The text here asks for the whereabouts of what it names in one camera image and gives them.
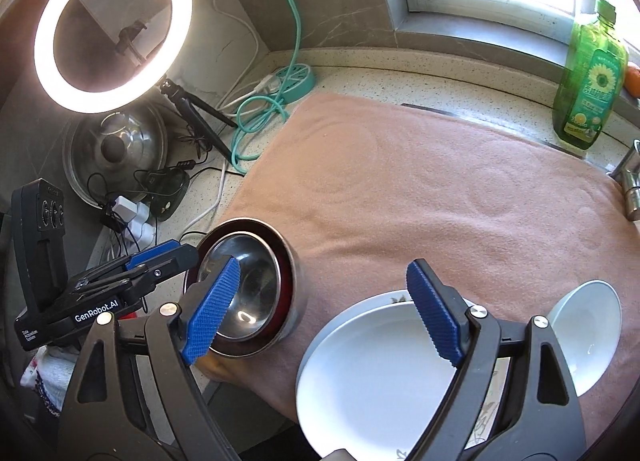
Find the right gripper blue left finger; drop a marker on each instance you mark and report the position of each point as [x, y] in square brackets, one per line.
[105, 415]

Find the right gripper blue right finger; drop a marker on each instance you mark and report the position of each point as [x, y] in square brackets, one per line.
[538, 417]

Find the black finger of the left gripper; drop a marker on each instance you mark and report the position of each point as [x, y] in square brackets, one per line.
[166, 260]

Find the light blue ceramic bowl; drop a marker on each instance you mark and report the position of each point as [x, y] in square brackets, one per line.
[588, 323]

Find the large stainless steel bowl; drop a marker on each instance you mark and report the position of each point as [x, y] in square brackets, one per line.
[293, 298]

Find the white plate green leaf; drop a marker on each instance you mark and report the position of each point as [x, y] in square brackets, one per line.
[372, 386]

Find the red steel bowl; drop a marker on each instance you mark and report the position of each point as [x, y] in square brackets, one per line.
[255, 302]

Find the large floral rim plate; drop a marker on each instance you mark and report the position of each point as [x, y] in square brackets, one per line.
[360, 308]

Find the chrome kitchen faucet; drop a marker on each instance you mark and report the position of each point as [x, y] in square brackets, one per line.
[627, 175]

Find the white gloved left hand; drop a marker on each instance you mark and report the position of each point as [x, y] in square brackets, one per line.
[48, 374]

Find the white power adapters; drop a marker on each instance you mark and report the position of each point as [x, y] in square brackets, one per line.
[136, 216]

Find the black charger box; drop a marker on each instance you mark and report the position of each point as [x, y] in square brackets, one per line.
[166, 189]

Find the steel pot lid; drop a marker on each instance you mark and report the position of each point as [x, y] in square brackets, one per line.
[104, 154]

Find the black tripod stand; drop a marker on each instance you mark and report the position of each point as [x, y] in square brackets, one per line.
[189, 107]

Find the pink towel mat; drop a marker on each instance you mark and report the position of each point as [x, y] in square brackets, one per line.
[360, 189]

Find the green dish soap bottle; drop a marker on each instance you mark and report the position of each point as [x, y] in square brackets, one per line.
[592, 78]

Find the orange tangerine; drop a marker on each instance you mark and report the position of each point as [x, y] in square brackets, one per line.
[632, 80]

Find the white ring light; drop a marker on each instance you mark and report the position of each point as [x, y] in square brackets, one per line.
[94, 56]

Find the teal cable reel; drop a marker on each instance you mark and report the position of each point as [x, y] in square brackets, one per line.
[294, 83]

